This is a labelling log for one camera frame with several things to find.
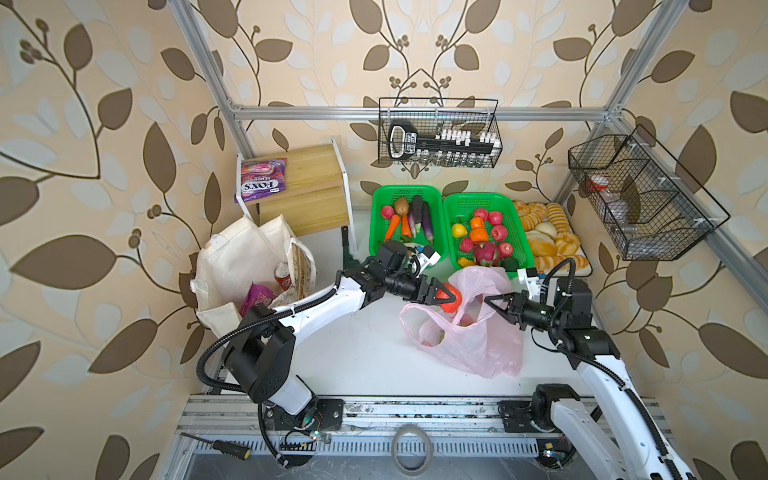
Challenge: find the bread tray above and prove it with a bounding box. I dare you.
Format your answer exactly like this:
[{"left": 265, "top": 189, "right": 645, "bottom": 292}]
[{"left": 513, "top": 200, "right": 592, "bottom": 277}]

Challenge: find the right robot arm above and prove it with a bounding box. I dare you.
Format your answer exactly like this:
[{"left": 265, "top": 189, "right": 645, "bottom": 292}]
[{"left": 484, "top": 269, "right": 695, "bottom": 479}]

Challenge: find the right green fruit basket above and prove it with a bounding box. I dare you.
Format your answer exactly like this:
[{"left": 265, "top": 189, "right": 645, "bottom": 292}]
[{"left": 443, "top": 193, "right": 534, "bottom": 278}]

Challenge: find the left green vegetable basket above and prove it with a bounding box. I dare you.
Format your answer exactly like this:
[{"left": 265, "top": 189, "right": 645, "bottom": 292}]
[{"left": 368, "top": 185, "right": 449, "bottom": 260}]

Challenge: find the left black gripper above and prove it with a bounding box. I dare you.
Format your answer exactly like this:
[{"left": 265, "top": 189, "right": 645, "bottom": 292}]
[{"left": 383, "top": 271, "right": 457, "bottom": 305}]

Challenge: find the brown potato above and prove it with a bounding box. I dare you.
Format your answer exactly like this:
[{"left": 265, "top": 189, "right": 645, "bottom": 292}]
[{"left": 394, "top": 197, "right": 410, "bottom": 216}]

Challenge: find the red soda can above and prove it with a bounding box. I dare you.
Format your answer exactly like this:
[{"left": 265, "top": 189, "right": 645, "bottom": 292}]
[{"left": 273, "top": 262, "right": 293, "bottom": 291}]

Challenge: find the white wooden shelf rack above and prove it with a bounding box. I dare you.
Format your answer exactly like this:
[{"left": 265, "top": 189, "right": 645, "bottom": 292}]
[{"left": 235, "top": 140, "right": 356, "bottom": 243}]

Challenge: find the magenta snack bag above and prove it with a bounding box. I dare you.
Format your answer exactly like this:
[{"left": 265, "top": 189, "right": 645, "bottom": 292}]
[{"left": 239, "top": 283, "right": 276, "bottom": 318}]

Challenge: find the yellow lemon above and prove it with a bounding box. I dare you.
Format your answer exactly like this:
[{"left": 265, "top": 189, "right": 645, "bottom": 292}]
[{"left": 451, "top": 223, "right": 468, "bottom": 239}]

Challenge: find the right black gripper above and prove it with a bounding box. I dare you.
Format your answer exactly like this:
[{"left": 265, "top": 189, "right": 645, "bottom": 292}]
[{"left": 484, "top": 290, "right": 564, "bottom": 334}]

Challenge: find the purple Fox's candy bag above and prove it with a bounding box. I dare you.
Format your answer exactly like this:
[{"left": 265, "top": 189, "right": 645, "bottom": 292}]
[{"left": 238, "top": 158, "right": 287, "bottom": 202}]

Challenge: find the purple eggplant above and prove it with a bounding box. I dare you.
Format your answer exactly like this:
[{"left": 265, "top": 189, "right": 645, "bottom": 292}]
[{"left": 421, "top": 201, "right": 435, "bottom": 245}]

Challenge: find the right black wire basket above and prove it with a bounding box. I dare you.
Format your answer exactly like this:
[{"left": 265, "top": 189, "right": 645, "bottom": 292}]
[{"left": 568, "top": 124, "right": 731, "bottom": 261}]

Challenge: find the cream canvas tote bag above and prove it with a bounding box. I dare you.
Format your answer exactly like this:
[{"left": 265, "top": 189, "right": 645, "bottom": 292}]
[{"left": 190, "top": 216, "right": 317, "bottom": 337}]

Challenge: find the pink plastic grocery bag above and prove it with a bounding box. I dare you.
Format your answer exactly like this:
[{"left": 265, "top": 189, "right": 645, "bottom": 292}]
[{"left": 399, "top": 266, "right": 524, "bottom": 378}]

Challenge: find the orange carrot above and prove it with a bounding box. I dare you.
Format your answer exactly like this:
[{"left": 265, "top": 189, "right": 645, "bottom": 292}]
[{"left": 384, "top": 215, "right": 401, "bottom": 241}]

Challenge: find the orange fruit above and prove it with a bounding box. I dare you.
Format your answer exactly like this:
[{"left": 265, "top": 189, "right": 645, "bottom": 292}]
[{"left": 469, "top": 217, "right": 489, "bottom": 244}]

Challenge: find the back black wire basket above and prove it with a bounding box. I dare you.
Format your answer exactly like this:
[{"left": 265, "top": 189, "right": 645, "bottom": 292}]
[{"left": 377, "top": 96, "right": 503, "bottom": 170}]

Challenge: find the yellow pear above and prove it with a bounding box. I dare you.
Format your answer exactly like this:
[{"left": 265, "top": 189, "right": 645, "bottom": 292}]
[{"left": 457, "top": 257, "right": 477, "bottom": 268}]

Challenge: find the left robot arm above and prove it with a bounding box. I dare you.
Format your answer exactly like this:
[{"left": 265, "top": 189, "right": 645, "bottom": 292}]
[{"left": 196, "top": 240, "right": 461, "bottom": 428}]

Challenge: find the pink dragon fruit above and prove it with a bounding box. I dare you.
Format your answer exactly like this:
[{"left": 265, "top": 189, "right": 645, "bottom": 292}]
[{"left": 473, "top": 242, "right": 502, "bottom": 267}]

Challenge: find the grey tape roll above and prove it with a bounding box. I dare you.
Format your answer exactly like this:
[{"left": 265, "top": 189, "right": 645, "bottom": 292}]
[{"left": 390, "top": 424, "right": 435, "bottom": 477}]

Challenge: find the red tomato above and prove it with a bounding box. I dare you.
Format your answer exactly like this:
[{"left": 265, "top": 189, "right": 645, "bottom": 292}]
[{"left": 435, "top": 283, "right": 463, "bottom": 316}]

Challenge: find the black wire basket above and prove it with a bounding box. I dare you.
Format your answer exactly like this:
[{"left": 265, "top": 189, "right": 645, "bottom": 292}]
[
  {"left": 568, "top": 124, "right": 731, "bottom": 261},
  {"left": 377, "top": 96, "right": 503, "bottom": 170}
]

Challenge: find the black yellow screwdriver left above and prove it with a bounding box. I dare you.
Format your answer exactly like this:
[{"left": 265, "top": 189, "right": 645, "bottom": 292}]
[{"left": 180, "top": 432, "right": 251, "bottom": 461}]

